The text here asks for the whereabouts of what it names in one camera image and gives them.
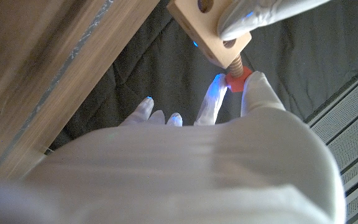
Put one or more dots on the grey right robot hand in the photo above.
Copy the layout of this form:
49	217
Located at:
182	174

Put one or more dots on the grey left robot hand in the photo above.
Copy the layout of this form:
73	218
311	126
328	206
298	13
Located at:
259	15

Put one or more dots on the wooden block with holes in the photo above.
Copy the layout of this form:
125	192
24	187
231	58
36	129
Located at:
197	28

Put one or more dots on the wooden screw with red head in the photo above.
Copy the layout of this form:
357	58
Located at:
238	82

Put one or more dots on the black backdrop top crossbar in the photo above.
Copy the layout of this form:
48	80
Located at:
340	90

